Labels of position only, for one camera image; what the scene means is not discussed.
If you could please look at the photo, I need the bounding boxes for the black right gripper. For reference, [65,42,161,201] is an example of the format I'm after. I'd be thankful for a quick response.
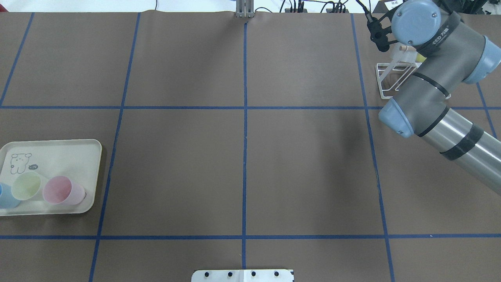
[367,11,396,52]

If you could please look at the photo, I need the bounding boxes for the yellow cup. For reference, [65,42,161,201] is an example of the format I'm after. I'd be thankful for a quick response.
[415,53,427,63]

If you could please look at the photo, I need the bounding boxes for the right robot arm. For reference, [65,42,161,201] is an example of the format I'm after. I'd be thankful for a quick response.
[363,0,501,194]

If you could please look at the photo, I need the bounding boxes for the pink cup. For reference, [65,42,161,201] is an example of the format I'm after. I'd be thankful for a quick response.
[42,175,86,205]

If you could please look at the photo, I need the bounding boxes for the pale green cup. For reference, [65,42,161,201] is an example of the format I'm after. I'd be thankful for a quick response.
[11,171,49,201]

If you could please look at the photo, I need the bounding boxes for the cream plastic tray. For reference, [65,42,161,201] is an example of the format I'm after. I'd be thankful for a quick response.
[1,139,102,216]

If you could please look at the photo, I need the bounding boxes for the white wire cup rack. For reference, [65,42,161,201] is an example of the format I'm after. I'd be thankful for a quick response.
[375,43,451,99]

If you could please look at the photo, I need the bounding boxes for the black cables at table edge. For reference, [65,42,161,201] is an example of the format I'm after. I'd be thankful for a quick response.
[254,0,351,14]

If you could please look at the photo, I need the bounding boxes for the aluminium frame post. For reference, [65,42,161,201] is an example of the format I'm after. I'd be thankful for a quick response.
[235,0,255,18]

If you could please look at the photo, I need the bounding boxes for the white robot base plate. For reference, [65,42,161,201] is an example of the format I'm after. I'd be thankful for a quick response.
[191,269,295,282]

